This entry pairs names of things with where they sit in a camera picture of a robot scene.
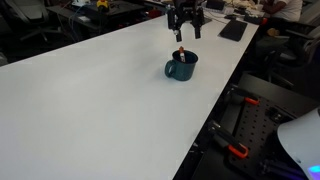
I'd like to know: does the person in white shirt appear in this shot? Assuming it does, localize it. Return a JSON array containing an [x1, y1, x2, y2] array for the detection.
[[261, 0, 304, 23]]

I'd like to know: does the black office chair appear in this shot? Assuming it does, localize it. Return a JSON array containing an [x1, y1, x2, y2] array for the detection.
[[264, 24, 320, 89]]

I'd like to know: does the dark teal mug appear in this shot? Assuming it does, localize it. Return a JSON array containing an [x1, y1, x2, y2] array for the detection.
[[164, 49, 200, 82]]

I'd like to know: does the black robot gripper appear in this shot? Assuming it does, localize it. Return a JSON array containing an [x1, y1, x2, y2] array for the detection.
[[166, 0, 206, 43]]

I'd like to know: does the dark cluttered desk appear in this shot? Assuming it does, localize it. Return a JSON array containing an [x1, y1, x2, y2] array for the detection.
[[46, 0, 168, 38]]

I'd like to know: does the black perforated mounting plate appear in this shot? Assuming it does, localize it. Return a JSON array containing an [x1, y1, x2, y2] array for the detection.
[[227, 94, 320, 180]]

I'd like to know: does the grey office chair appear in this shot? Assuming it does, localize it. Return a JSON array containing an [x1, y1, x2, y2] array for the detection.
[[3, 0, 64, 44]]

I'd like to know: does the black keyboard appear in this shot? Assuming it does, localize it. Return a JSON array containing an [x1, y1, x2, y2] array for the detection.
[[218, 19, 249, 43]]

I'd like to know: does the yellow tool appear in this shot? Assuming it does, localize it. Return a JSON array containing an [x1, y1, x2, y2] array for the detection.
[[96, 0, 111, 10]]

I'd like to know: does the orange capped marker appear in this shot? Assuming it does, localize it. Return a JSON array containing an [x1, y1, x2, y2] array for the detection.
[[178, 45, 187, 64]]

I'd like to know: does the black clamp with orange handle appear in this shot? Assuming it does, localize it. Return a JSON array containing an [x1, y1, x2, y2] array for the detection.
[[225, 87, 261, 107], [207, 119, 250, 160]]

